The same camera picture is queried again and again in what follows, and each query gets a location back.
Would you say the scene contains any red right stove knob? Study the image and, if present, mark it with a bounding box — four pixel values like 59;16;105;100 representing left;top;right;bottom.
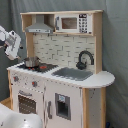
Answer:
32;81;38;87

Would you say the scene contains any red left stove knob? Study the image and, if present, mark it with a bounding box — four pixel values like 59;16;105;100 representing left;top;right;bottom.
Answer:
13;76;19;82

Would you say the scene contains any red stove knob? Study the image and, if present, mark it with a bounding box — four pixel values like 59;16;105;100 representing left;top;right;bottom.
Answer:
13;76;19;82
32;81;38;87

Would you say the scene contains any grey toy sink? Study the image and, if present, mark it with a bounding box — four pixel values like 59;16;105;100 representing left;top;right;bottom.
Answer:
52;67;92;81

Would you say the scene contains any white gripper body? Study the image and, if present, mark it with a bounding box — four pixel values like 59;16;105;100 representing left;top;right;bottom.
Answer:
5;31;21;60

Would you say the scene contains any black toy faucet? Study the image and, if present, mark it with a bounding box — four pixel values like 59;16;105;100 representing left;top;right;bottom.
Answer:
75;50;95;71

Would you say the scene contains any wooden toy kitchen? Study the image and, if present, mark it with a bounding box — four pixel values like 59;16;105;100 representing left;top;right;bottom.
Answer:
8;10;115;128

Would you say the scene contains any toy oven door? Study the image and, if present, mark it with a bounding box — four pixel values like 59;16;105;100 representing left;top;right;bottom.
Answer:
12;86;44;119

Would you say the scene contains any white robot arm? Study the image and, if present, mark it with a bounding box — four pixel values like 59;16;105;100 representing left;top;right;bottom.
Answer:
0;26;43;128

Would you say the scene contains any black toy stovetop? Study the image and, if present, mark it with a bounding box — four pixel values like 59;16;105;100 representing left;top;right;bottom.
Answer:
20;63;56;73

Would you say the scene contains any toy microwave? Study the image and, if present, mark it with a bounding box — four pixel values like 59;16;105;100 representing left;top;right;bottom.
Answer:
55;14;93;34

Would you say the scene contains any grey range hood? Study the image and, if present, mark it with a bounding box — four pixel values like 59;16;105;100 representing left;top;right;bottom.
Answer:
25;14;54;35

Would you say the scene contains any small metal pot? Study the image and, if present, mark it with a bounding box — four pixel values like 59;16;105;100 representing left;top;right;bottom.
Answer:
24;56;39;67

